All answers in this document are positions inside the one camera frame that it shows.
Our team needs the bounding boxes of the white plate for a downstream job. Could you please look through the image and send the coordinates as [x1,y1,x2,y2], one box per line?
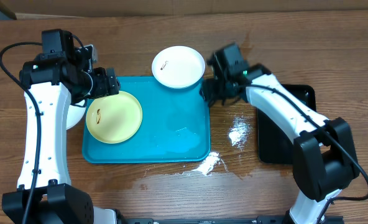
[151,45,206,89]
[67,100,87,129]

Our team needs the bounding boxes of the teal plastic tray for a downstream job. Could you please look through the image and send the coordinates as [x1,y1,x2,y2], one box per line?
[82,76,211,164]

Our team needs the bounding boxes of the black rectangular tray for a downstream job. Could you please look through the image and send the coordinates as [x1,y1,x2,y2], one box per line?
[257,84,316,165]

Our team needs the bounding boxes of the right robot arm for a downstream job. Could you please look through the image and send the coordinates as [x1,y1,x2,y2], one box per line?
[200,44,360,223]

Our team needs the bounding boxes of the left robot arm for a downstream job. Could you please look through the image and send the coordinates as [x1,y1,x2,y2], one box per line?
[2,29,125,223]

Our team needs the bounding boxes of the yellow plate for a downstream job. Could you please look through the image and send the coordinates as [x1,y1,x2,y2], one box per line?
[86,91,143,144]

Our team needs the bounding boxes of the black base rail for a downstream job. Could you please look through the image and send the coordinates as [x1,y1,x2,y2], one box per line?
[121,215,345,224]

